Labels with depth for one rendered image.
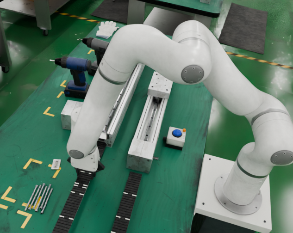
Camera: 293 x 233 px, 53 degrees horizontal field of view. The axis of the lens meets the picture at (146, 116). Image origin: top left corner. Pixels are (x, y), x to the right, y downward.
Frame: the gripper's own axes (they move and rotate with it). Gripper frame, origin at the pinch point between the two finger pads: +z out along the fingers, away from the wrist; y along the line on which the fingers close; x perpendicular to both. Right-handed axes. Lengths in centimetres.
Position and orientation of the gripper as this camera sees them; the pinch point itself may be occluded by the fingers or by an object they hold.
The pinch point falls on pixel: (86, 172)
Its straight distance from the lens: 120.8
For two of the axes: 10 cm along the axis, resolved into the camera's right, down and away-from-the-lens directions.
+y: 9.7, 2.2, -0.7
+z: -1.1, 7.3, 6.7
